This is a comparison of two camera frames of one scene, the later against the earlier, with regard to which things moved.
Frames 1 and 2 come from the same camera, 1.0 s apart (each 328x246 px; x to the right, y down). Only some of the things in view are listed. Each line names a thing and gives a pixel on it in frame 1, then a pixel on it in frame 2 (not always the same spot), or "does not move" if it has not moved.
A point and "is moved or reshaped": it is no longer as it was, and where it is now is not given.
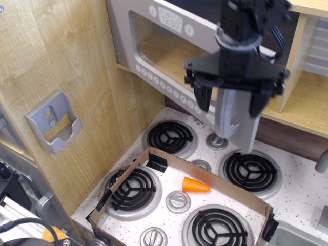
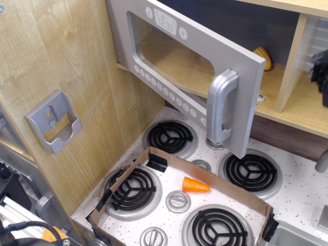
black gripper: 237,65 to 319,73
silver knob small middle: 202,164 does not move
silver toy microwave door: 234,114 is moved or reshaped
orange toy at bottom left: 47,236 does not move
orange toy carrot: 189,184 does not move
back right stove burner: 257,170 does not move
